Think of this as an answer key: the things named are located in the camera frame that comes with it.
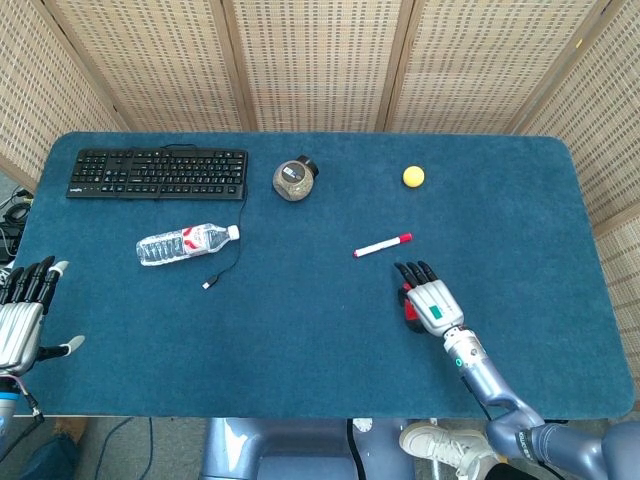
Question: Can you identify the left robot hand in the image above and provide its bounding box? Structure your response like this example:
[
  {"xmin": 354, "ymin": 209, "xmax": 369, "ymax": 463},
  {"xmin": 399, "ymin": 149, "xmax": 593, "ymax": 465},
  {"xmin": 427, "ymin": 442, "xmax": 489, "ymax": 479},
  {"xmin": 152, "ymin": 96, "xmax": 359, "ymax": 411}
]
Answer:
[{"xmin": 0, "ymin": 255, "xmax": 86, "ymax": 377}]

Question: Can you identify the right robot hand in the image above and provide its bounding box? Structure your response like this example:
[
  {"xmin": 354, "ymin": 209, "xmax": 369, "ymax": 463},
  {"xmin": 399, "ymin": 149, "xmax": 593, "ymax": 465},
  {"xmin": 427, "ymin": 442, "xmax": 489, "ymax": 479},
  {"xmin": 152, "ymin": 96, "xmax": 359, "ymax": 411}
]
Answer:
[{"xmin": 393, "ymin": 260, "xmax": 467, "ymax": 337}]

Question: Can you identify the red object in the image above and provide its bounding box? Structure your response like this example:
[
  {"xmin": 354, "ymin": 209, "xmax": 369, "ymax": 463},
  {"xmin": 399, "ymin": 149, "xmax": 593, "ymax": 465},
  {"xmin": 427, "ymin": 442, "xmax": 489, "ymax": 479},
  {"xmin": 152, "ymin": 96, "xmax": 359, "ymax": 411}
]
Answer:
[{"xmin": 401, "ymin": 283, "xmax": 419, "ymax": 322}]

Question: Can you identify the red whiteboard marker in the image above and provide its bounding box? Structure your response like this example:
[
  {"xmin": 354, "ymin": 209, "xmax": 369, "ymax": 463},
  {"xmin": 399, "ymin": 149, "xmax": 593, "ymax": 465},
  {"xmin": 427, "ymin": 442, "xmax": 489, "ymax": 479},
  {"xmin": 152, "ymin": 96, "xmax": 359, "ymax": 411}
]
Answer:
[{"xmin": 352, "ymin": 232, "xmax": 414, "ymax": 259}]

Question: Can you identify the blue table cloth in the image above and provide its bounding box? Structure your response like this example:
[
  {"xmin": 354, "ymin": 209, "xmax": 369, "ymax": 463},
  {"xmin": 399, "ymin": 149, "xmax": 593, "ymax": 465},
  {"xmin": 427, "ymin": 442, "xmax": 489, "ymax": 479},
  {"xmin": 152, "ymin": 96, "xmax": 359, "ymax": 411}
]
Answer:
[{"xmin": 12, "ymin": 130, "xmax": 636, "ymax": 420}]

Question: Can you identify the yellow foam ball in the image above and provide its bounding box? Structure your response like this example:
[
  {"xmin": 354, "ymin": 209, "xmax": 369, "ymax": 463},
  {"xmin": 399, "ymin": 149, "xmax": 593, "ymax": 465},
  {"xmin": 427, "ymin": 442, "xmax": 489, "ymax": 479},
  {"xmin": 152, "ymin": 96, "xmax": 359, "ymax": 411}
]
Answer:
[{"xmin": 402, "ymin": 165, "xmax": 427, "ymax": 190}]

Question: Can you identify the white sneaker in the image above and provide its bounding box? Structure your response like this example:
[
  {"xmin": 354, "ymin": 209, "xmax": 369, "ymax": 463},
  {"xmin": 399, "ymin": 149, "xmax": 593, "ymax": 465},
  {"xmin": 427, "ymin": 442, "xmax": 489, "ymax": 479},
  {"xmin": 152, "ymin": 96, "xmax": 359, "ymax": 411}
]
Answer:
[{"xmin": 398, "ymin": 422, "xmax": 500, "ymax": 480}]

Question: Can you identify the clear plastic water bottle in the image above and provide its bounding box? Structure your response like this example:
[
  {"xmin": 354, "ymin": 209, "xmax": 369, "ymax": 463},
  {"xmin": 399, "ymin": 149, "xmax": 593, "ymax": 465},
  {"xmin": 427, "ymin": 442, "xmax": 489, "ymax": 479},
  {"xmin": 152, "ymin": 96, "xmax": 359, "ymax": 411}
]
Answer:
[{"xmin": 135, "ymin": 223, "xmax": 241, "ymax": 268}]

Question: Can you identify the round glass jar black lid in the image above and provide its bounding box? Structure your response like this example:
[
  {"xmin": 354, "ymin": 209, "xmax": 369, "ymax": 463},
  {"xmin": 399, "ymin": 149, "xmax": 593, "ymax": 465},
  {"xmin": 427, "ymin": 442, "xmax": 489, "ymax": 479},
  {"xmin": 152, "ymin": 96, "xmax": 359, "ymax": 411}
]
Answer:
[{"xmin": 271, "ymin": 155, "xmax": 321, "ymax": 203}]

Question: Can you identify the black computer keyboard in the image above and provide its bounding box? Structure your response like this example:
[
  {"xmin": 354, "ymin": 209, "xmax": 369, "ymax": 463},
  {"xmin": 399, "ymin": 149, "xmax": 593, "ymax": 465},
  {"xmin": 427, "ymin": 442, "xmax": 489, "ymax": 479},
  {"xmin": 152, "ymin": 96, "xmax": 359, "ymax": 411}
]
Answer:
[{"xmin": 66, "ymin": 148, "xmax": 249, "ymax": 201}]

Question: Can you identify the robot torso base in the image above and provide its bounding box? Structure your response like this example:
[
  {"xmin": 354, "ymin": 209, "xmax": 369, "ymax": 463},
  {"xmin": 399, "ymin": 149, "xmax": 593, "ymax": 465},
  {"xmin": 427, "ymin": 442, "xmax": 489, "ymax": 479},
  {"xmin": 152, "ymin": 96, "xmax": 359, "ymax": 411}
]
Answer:
[{"xmin": 198, "ymin": 417, "xmax": 416, "ymax": 480}]

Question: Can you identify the woven bamboo folding screen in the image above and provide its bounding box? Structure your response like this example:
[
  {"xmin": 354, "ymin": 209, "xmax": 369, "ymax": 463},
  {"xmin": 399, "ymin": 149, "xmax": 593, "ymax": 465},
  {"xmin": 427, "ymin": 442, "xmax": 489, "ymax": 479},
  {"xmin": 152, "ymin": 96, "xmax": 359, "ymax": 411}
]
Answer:
[{"xmin": 0, "ymin": 0, "xmax": 640, "ymax": 321}]

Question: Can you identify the black equipment with cables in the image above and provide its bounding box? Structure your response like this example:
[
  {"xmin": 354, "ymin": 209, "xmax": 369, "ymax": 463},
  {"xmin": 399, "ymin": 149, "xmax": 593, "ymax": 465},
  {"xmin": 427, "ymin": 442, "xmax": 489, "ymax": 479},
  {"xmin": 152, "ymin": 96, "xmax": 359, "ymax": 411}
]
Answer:
[{"xmin": 0, "ymin": 185, "xmax": 34, "ymax": 266}]

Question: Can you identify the black usb keyboard cable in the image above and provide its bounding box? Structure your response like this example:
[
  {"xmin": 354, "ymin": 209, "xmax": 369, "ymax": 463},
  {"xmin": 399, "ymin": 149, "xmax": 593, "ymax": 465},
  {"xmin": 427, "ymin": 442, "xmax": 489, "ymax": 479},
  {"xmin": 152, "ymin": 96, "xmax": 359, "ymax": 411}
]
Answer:
[{"xmin": 160, "ymin": 143, "xmax": 248, "ymax": 291}]

